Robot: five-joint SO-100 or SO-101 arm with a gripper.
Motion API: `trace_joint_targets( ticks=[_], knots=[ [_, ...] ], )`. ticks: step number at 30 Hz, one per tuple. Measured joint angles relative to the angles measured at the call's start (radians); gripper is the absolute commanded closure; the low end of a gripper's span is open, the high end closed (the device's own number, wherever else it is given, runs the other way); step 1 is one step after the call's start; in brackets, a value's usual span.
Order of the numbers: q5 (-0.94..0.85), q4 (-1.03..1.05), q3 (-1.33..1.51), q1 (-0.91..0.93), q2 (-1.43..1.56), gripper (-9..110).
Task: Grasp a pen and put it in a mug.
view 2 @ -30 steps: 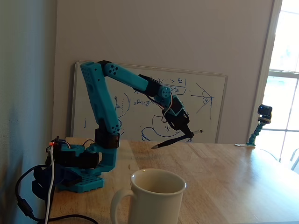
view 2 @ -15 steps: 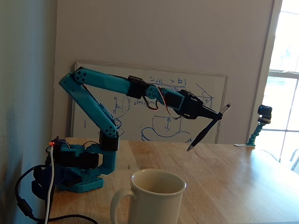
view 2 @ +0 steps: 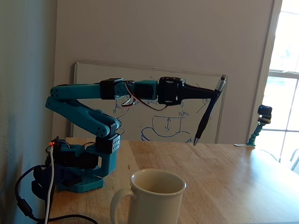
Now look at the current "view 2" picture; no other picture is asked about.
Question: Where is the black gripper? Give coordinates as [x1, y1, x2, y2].
[157, 76, 222, 106]

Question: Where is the blue and silver pen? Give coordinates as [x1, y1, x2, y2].
[193, 74, 227, 147]

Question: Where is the white ceramic mug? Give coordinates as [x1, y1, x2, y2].
[109, 168, 187, 224]

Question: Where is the white whiteboard with drawings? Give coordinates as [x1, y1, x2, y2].
[70, 60, 228, 144]

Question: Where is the dark blue table clamp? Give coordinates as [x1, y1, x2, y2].
[31, 164, 81, 201]

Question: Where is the small black action camera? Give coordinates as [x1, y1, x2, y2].
[256, 105, 273, 122]

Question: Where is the teal flexible camera mount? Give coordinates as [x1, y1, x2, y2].
[235, 118, 271, 147]

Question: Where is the white window frame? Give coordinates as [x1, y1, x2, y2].
[247, 0, 299, 164]

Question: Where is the white robot usb cable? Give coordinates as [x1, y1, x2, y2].
[43, 146, 56, 224]

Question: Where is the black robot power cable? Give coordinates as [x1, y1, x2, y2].
[15, 164, 99, 224]

